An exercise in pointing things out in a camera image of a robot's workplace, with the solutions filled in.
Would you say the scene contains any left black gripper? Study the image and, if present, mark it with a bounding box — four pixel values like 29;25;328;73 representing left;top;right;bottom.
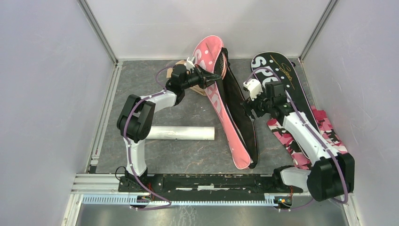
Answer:
181;65;222;90

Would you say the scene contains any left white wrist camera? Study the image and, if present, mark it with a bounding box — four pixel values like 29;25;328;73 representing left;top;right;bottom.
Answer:
184;56;196;69

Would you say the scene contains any white toothed cable duct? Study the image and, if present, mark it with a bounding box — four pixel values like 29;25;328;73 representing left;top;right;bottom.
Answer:
82;194;288;207

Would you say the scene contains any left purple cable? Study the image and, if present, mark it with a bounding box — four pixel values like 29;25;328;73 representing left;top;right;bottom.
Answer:
123;65;173;211

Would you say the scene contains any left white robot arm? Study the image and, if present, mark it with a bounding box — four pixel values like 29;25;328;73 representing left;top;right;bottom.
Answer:
117;64;222;192

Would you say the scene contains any black SPORT racket bag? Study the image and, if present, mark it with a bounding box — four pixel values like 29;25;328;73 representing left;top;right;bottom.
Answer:
250;51;320;132

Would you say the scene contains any beige cloth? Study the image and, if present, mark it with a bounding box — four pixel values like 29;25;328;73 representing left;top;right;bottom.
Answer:
165;60;207;97

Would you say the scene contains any pink camouflage cloth bag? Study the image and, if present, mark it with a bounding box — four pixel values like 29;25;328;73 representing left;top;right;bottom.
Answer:
267;106;348;170

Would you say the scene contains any white shuttlecock tube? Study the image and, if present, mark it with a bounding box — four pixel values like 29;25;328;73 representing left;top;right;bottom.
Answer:
147;126;215;140

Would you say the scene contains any pink SPORT racket bag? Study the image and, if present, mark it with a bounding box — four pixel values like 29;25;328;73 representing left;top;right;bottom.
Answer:
193;35;259;170

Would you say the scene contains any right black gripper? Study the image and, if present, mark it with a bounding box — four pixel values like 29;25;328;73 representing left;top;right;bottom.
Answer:
240;86;272;122

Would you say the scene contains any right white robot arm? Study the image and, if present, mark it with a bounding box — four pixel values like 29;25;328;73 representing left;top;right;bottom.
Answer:
243;79;355;204

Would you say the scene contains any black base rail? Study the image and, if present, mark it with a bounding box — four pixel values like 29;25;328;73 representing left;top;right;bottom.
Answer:
116;174;303;202

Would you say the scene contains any pink frame badminton racket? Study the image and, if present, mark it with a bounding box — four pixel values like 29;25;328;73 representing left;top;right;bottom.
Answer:
214;51;227;80

